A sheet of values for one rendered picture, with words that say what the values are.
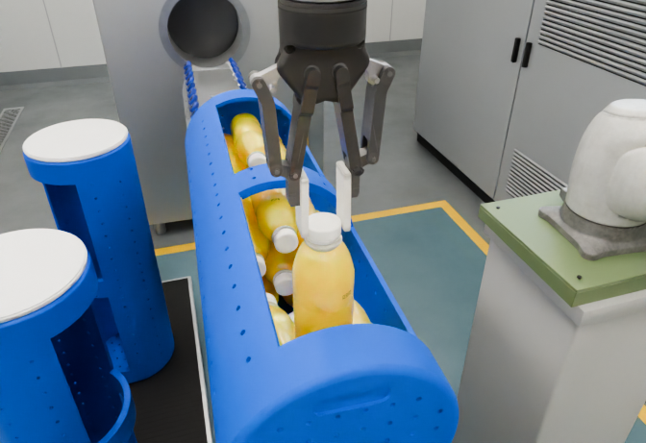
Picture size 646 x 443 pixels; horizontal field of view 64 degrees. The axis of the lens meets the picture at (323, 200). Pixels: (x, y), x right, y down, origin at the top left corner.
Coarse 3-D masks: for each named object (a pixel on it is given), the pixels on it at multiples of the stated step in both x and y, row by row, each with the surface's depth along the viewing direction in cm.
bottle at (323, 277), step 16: (304, 240) 55; (304, 256) 55; (320, 256) 54; (336, 256) 55; (304, 272) 55; (320, 272) 54; (336, 272) 55; (352, 272) 57; (304, 288) 56; (320, 288) 55; (336, 288) 55; (352, 288) 58; (304, 304) 57; (320, 304) 56; (336, 304) 56; (352, 304) 59; (304, 320) 58; (320, 320) 57; (336, 320) 58; (352, 320) 61
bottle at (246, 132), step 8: (232, 120) 120; (240, 120) 117; (248, 120) 116; (256, 120) 119; (232, 128) 118; (240, 128) 114; (248, 128) 113; (256, 128) 113; (232, 136) 117; (240, 136) 111; (248, 136) 109; (256, 136) 109; (240, 144) 109; (248, 144) 108; (256, 144) 107; (240, 152) 108; (248, 152) 107; (256, 152) 106; (264, 152) 108; (240, 160) 111
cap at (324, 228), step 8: (312, 216) 55; (320, 216) 55; (328, 216) 55; (336, 216) 55; (312, 224) 54; (320, 224) 54; (328, 224) 54; (336, 224) 54; (312, 232) 53; (320, 232) 53; (328, 232) 53; (336, 232) 54; (312, 240) 54; (320, 240) 54; (328, 240) 54; (336, 240) 55
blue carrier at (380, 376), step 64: (192, 128) 118; (192, 192) 100; (256, 192) 84; (320, 192) 88; (256, 320) 60; (384, 320) 81; (256, 384) 54; (320, 384) 51; (384, 384) 53; (448, 384) 57
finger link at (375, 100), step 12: (384, 72) 46; (384, 84) 47; (372, 96) 48; (384, 96) 48; (372, 108) 48; (384, 108) 48; (372, 120) 49; (372, 132) 49; (360, 144) 52; (372, 144) 50; (372, 156) 51
